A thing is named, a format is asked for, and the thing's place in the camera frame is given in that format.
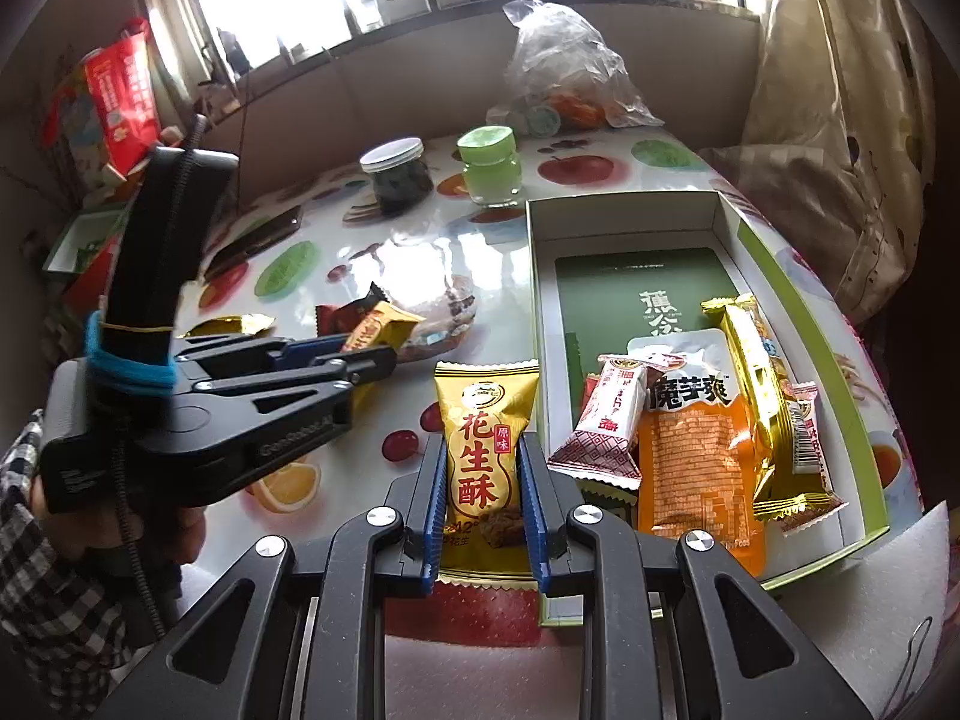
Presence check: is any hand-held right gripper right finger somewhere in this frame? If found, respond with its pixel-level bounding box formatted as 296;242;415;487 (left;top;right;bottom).
521;435;875;720

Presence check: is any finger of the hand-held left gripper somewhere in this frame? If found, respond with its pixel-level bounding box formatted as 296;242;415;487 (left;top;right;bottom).
176;336;352;381
196;347;399;415

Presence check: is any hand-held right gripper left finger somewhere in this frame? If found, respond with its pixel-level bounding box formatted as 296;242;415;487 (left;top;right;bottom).
90;435;449;720

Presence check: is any gold red snack packet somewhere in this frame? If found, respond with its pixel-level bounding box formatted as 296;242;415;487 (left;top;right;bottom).
341;300;422;355
434;358;542;591

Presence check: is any white red snack packet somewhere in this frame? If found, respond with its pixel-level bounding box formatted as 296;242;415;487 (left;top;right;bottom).
547;355;650;494
782;381;827;475

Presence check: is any orange white snack packet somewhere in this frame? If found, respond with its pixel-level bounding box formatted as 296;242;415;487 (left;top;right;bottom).
625;328;775;580

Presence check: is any shiny gold snack packet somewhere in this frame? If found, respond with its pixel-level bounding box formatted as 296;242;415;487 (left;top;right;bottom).
700;292;850;535

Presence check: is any green cardboard box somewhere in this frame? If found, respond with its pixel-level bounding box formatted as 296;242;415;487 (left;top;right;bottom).
524;190;891;629

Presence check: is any checkered sleeve left forearm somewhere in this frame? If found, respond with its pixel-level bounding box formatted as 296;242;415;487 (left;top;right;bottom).
0;409;137;715

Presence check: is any person's left hand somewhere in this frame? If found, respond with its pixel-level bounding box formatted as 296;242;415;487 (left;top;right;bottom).
154;502;208;587

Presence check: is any dark red snack packet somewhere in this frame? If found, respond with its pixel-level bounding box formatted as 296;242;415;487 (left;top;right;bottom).
314;281;385;336

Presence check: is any blue elastic band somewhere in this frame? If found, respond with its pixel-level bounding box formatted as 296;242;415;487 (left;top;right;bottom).
84;310;179;395

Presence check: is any plain gold snack packet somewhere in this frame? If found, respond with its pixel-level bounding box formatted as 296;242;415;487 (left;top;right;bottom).
175;313;276;340

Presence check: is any dark flat phone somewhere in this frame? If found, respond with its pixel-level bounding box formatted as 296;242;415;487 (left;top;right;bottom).
205;208;302;276

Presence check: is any white lid clear jar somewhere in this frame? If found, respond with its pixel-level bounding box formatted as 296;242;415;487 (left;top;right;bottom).
359;137;436;216

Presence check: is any green lid jar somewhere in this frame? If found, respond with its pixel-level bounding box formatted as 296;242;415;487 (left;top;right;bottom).
456;124;525;209

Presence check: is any fruit print tablecloth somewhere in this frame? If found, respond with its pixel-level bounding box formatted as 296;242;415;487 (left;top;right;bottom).
171;122;932;720

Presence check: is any red snack bag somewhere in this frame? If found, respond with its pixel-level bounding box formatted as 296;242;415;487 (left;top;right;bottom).
81;17;164;175

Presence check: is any white foam sheet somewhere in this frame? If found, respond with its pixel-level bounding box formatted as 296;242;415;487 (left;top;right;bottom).
771;501;960;720

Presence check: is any clear plastic bag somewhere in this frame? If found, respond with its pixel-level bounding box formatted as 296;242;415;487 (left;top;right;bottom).
486;0;666;137

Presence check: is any beige curtain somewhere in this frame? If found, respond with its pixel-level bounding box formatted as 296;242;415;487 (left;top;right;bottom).
703;0;960;332

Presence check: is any wire binder clip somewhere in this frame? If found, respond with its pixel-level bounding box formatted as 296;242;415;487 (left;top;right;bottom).
891;613;940;720

